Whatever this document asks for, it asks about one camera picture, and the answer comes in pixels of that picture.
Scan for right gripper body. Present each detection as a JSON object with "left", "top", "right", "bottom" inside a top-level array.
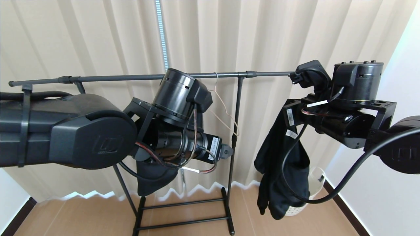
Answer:
[{"left": 283, "top": 99, "right": 376, "bottom": 148}]

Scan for black shorts with white cord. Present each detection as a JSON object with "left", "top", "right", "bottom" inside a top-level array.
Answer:
[{"left": 136, "top": 161, "right": 179, "bottom": 197}]

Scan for black mesh garment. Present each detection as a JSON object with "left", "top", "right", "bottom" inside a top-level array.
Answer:
[{"left": 254, "top": 98, "right": 310, "bottom": 220}]

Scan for black cable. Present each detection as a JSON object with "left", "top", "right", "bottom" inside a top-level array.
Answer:
[
  {"left": 117, "top": 161, "right": 155, "bottom": 181},
  {"left": 281, "top": 123, "right": 420, "bottom": 204}
]

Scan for black clothes rack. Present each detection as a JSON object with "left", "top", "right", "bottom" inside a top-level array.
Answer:
[{"left": 8, "top": 70, "right": 296, "bottom": 236}]

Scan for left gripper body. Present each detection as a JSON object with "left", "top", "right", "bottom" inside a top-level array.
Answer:
[{"left": 139, "top": 126, "right": 234, "bottom": 163}]

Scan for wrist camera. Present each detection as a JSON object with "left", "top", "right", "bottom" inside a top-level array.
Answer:
[
  {"left": 194, "top": 81, "right": 213, "bottom": 113},
  {"left": 289, "top": 60, "right": 332, "bottom": 99}
]

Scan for pink clothes hanger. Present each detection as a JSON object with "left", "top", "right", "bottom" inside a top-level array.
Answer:
[{"left": 207, "top": 71, "right": 241, "bottom": 137}]

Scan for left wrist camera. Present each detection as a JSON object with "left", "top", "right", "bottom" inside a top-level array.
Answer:
[{"left": 194, "top": 81, "right": 213, "bottom": 113}]

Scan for beige curtain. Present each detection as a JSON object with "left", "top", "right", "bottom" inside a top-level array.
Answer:
[{"left": 0, "top": 0, "right": 415, "bottom": 201}]

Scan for white laundry basket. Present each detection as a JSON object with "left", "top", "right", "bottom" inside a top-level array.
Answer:
[{"left": 284, "top": 167, "right": 326, "bottom": 217}]

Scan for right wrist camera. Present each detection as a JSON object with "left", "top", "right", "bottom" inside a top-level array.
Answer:
[{"left": 289, "top": 60, "right": 332, "bottom": 99}]

